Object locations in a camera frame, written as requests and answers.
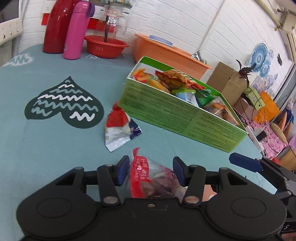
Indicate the white screen appliance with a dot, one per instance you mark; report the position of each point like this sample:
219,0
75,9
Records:
11,28

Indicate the pink thermos bottle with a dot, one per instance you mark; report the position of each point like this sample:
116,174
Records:
81,15

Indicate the red white blue packet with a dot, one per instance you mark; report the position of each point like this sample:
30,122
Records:
119,128

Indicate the red plastic basin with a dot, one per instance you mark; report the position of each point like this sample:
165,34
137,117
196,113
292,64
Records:
110,49

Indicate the red dates clear bag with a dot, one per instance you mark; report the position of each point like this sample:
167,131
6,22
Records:
150,179

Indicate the orange chip bag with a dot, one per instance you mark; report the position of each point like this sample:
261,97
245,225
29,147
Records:
142,76

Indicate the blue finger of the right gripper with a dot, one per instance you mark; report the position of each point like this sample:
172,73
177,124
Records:
245,162

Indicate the wall air conditioner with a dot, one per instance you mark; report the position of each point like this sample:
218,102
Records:
287,31

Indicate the orange plastic tub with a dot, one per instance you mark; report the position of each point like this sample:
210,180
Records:
171,56

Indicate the red snack bag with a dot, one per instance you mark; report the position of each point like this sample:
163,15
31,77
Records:
176,79

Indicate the red thermos jug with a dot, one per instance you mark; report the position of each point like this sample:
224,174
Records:
57,26

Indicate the blue small snack packet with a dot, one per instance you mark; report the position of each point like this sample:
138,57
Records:
184,94

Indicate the blue lidded container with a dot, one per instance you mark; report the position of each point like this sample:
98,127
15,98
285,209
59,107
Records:
160,40

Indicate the orange cookie bag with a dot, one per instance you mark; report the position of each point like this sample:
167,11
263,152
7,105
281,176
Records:
219,108

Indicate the green small box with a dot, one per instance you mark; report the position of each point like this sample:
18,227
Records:
254,97

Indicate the teal patterned tablecloth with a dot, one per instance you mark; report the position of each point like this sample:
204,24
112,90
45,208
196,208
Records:
58,177

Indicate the brown cardboard box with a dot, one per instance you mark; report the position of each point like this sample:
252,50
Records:
227,81

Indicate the white power strip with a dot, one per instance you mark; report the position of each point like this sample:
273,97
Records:
252,136

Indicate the clear glass pitcher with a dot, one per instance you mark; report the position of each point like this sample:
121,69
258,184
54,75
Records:
109,22

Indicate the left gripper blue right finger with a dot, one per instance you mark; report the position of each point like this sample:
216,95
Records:
181,171

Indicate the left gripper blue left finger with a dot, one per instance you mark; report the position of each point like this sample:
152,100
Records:
122,169

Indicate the steel bowl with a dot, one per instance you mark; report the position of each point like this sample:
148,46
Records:
197,56

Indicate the dried black flower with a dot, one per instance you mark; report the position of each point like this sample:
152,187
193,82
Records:
244,72

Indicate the blue paper fan decorations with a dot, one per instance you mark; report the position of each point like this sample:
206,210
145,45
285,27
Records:
262,58

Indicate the green cardboard box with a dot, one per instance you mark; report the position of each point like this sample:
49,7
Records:
149,104

